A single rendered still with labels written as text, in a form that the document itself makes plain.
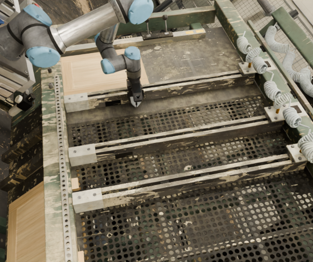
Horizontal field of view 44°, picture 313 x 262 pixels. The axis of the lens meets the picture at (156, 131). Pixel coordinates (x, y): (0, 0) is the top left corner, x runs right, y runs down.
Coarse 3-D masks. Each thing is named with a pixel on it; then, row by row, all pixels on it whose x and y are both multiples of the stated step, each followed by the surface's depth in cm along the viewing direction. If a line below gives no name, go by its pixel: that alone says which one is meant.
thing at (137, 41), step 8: (176, 32) 252; (184, 32) 252; (200, 32) 252; (120, 40) 246; (128, 40) 246; (136, 40) 246; (152, 40) 247; (160, 40) 248; (168, 40) 250; (176, 40) 251; (184, 40) 253; (72, 48) 241; (80, 48) 241; (88, 48) 241; (96, 48) 243; (120, 48) 246; (64, 56) 242
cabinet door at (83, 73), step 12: (72, 60) 236; (84, 60) 236; (96, 60) 236; (72, 72) 228; (84, 72) 228; (96, 72) 228; (120, 72) 228; (144, 72) 228; (72, 84) 221; (84, 84) 221; (96, 84) 221; (108, 84) 221; (120, 84) 221
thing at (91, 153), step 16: (288, 96) 181; (272, 112) 192; (304, 112) 192; (192, 128) 190; (208, 128) 191; (224, 128) 190; (240, 128) 190; (256, 128) 193; (272, 128) 196; (96, 144) 184; (112, 144) 184; (128, 144) 183; (144, 144) 183; (160, 144) 186; (176, 144) 188; (192, 144) 191; (80, 160) 181; (96, 160) 184
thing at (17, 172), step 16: (32, 112) 264; (16, 128) 267; (32, 128) 254; (16, 144) 245; (32, 144) 242; (80, 144) 215; (16, 160) 247; (32, 160) 225; (160, 160) 329; (16, 176) 227; (32, 176) 228; (112, 176) 250; (16, 192) 230; (112, 224) 232
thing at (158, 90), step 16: (256, 48) 206; (240, 64) 218; (272, 64) 218; (176, 80) 215; (192, 80) 216; (208, 80) 214; (224, 80) 216; (240, 80) 219; (64, 96) 206; (80, 96) 206; (96, 96) 206; (112, 96) 206; (144, 96) 211; (160, 96) 214
